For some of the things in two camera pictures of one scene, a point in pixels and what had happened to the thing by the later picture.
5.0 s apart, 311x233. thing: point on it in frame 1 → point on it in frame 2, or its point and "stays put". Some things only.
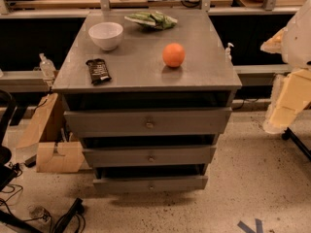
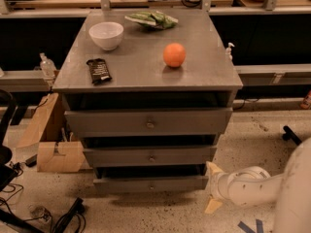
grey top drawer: x=93 y=123 stays put
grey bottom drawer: x=109 y=184 stays put
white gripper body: x=297 y=44 → x=221 y=185
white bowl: x=106 y=34 stays put
